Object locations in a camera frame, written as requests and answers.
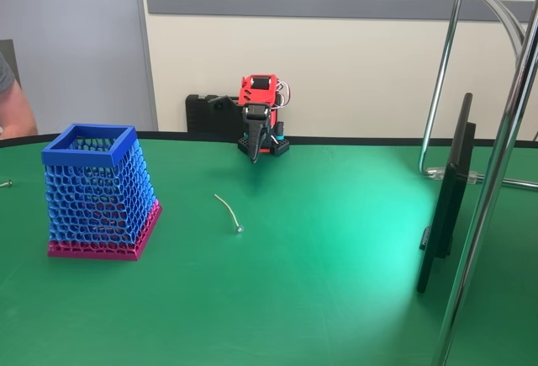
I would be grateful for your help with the blue and pink lattice basket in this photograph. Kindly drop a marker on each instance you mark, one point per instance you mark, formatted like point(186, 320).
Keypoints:
point(96, 197)

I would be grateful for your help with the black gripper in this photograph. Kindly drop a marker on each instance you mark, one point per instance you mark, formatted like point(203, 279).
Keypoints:
point(255, 124)

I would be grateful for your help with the black plastic tool case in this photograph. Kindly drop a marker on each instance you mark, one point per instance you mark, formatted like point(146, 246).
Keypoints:
point(202, 113)

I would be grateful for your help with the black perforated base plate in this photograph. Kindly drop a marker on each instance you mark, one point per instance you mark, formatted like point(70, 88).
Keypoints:
point(280, 147)

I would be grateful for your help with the clear plastic clip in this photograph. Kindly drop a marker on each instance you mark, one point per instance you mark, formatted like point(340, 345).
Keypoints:
point(436, 173)

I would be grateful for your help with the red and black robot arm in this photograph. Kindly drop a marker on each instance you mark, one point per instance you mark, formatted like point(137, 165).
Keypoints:
point(246, 96)

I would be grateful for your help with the chrome tube stand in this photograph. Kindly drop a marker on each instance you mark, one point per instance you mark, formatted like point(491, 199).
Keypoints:
point(477, 231)

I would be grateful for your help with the grey wall rail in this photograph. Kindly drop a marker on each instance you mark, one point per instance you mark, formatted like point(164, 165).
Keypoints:
point(336, 6)

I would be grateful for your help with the green table cloth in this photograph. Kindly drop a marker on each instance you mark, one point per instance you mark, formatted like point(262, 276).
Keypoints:
point(294, 277)

